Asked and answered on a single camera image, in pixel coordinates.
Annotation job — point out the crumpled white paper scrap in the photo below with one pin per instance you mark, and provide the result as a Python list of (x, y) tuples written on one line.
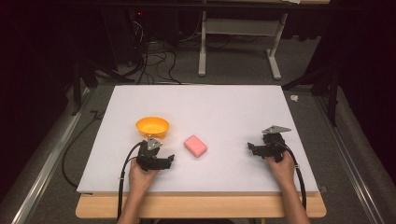
[(294, 98)]

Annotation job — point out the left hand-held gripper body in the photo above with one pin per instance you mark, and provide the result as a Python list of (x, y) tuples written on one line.
[(148, 157)]

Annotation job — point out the white metal table frame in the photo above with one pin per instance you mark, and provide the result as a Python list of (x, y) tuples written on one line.
[(241, 27)]

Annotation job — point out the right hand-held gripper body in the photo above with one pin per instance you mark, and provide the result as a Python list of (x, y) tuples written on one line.
[(271, 145)]

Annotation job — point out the person's right hand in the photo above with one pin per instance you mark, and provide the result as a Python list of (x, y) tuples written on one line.
[(282, 172)]

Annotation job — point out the aluminium floor rail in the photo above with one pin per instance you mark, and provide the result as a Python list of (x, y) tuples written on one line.
[(351, 161), (46, 168)]

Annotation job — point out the person's left hand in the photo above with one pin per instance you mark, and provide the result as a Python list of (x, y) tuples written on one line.
[(140, 180)]

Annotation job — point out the wooden table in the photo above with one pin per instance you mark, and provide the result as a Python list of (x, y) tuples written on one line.
[(199, 206)]

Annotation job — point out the white foam board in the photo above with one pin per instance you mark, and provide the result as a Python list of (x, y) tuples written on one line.
[(211, 112)]

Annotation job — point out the orange plastic bowl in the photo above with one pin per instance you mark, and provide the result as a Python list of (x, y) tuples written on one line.
[(152, 127)]

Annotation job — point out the black metal stand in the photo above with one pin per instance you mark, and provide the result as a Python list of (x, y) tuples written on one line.
[(330, 87), (81, 81)]

